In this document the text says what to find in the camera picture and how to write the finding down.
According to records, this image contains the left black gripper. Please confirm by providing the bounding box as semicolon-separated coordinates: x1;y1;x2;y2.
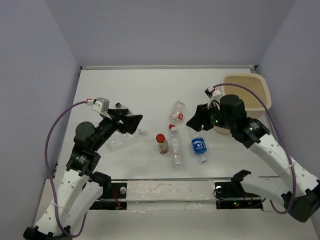
92;108;143;151

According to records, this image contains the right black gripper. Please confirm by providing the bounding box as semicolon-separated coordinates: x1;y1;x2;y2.
185;100;234;132

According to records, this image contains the blue label water bottle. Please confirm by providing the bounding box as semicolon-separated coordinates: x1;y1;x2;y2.
187;128;208;164

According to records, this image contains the clear white cap bottle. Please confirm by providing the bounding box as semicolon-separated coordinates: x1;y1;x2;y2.
168;123;184;170

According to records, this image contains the red cap pink bottle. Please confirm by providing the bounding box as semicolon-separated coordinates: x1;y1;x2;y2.
155;133;169;155

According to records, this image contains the clear bottle near left arm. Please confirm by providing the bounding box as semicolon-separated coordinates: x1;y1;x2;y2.
105;128;147;153

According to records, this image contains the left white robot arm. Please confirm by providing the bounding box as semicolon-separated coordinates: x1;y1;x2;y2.
23;109;143;240

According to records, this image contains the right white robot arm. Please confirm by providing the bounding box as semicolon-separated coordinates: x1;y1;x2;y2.
186;94;320;223

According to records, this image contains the beige plastic bin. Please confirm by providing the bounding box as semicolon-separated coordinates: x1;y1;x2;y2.
218;73;272;126

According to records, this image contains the black cap small bottle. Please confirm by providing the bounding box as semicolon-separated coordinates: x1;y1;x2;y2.
115;102;133;116

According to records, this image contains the crushed red label bottle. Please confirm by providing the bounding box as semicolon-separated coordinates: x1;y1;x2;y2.
169;100;185;125

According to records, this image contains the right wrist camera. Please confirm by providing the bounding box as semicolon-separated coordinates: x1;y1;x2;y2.
204;86;223;101

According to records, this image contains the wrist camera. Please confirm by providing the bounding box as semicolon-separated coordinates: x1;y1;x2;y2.
91;97;110;114
204;86;223;101

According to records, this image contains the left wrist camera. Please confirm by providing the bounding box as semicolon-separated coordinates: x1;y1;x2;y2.
91;97;110;114

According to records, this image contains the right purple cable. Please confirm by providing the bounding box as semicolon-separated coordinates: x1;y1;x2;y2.
214;82;300;215

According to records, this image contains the purple cable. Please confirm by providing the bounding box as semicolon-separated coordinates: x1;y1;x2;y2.
44;99;94;238
214;82;300;215

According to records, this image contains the metal table rail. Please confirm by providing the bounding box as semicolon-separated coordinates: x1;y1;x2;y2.
80;64;258;71

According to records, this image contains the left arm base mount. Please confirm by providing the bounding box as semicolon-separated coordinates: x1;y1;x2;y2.
89;181;128;211

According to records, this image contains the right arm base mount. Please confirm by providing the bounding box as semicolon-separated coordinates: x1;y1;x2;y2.
213;181;263;210

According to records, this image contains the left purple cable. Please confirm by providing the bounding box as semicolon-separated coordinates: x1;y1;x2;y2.
44;99;94;238

